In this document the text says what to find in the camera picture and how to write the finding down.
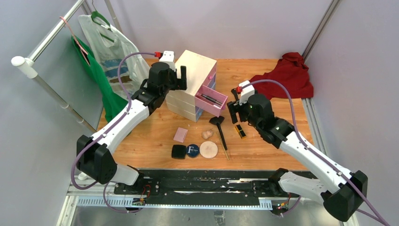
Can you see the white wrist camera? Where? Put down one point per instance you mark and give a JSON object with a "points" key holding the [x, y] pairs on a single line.
{"points": [[168, 57], [245, 89]]}

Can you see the thin gold brush handle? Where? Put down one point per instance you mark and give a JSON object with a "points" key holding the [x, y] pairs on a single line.
{"points": [[224, 149]]}

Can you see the green cloth bag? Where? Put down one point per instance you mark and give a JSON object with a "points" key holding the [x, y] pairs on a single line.
{"points": [[112, 102]]}

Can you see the aluminium frame rail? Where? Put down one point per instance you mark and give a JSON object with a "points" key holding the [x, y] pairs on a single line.
{"points": [[314, 125]]}

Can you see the white mini drawer cabinet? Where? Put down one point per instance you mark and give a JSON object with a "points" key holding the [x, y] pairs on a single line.
{"points": [[200, 70]]}

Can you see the black fan makeup brush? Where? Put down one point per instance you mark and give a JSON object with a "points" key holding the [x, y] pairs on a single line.
{"points": [[218, 122]]}

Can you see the green clothes hanger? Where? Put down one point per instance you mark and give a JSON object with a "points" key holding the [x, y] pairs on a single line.
{"points": [[101, 21]]}

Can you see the black mascara tube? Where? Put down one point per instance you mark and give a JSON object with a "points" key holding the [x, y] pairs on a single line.
{"points": [[211, 99]]}

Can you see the black gold lipstick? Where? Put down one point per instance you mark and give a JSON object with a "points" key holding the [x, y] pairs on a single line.
{"points": [[240, 131]]}

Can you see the metal clothes rack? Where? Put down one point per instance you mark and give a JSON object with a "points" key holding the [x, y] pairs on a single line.
{"points": [[58, 59]]}

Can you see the round navy compact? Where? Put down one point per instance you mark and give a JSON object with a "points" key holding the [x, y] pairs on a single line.
{"points": [[192, 150]]}

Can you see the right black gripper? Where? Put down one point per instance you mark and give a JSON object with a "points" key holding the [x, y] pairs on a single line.
{"points": [[233, 107]]}

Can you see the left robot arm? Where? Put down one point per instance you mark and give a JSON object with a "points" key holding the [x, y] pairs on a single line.
{"points": [[95, 153]]}

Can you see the pink square pad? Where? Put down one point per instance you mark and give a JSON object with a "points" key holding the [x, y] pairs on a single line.
{"points": [[180, 135]]}

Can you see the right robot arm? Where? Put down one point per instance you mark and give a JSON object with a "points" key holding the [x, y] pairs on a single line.
{"points": [[338, 189]]}

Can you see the round beige powder puff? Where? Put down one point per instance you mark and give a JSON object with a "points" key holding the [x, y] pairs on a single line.
{"points": [[208, 149]]}

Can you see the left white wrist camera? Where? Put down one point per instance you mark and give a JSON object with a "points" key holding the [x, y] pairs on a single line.
{"points": [[168, 57]]}

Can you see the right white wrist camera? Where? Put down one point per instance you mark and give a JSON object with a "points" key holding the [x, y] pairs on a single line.
{"points": [[245, 89]]}

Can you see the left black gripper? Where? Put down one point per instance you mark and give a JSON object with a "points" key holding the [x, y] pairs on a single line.
{"points": [[179, 84]]}

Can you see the red cloth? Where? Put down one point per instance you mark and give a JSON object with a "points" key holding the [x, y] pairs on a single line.
{"points": [[292, 73]]}

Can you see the white plastic bag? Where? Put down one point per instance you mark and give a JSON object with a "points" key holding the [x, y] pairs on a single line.
{"points": [[109, 47]]}

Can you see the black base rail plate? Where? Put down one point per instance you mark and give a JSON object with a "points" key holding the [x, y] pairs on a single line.
{"points": [[203, 187]]}

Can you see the black square compact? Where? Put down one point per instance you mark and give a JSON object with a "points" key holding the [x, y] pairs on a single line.
{"points": [[178, 152]]}

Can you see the pink clothes hanger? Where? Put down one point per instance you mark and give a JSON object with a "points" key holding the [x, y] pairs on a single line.
{"points": [[82, 50]]}

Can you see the beige makeup sponge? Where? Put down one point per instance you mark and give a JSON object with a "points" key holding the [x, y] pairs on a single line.
{"points": [[207, 134]]}

